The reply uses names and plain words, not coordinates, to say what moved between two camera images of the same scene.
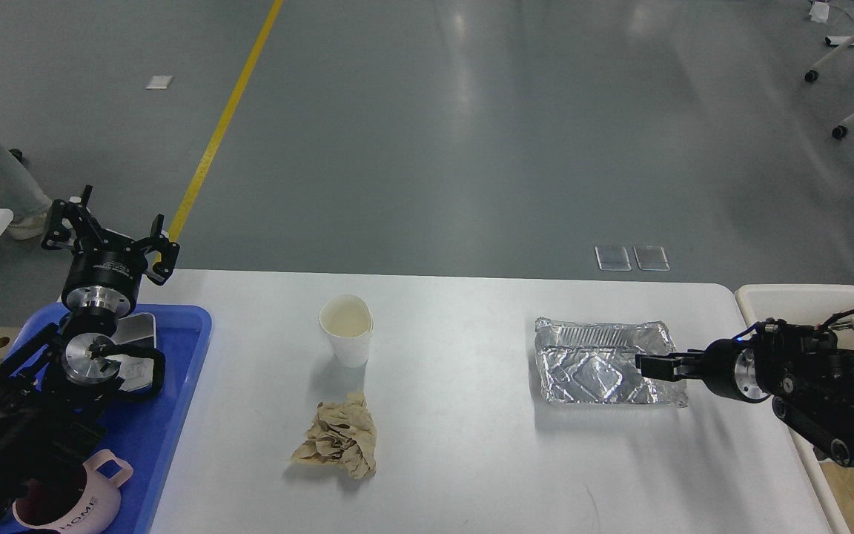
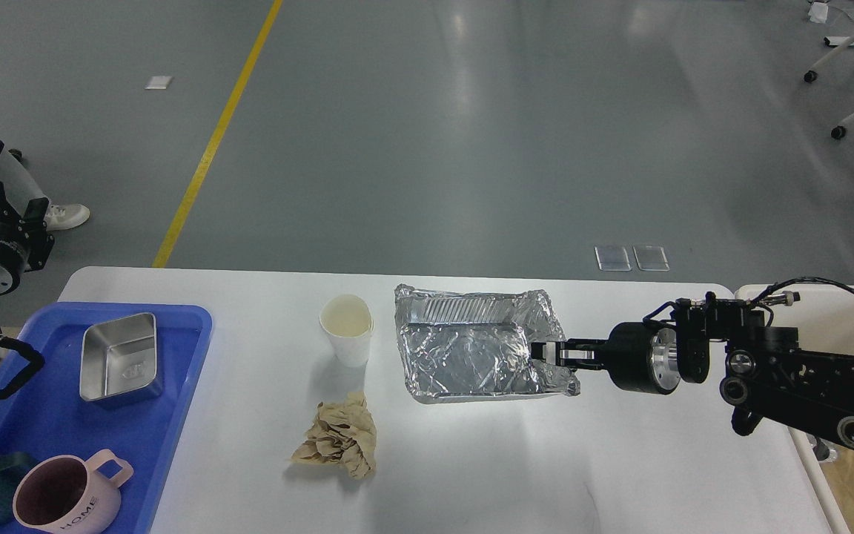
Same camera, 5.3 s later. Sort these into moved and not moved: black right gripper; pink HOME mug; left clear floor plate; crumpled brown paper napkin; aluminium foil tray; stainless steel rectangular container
Moved: black right gripper; aluminium foil tray
Not moved: left clear floor plate; pink HOME mug; stainless steel rectangular container; crumpled brown paper napkin
